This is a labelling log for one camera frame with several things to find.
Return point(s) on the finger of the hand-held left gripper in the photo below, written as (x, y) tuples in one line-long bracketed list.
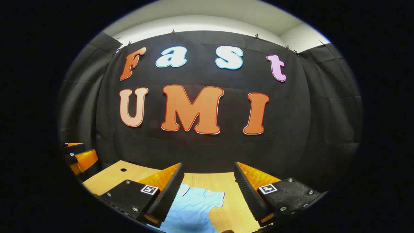
[(76, 149), (85, 160)]

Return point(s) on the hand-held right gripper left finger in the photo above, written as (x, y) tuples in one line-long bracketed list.
[(168, 197)]

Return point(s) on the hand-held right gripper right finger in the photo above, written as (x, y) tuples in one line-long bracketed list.
[(249, 194)]

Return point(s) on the light blue polo T-shirt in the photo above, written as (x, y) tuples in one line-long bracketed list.
[(190, 207)]

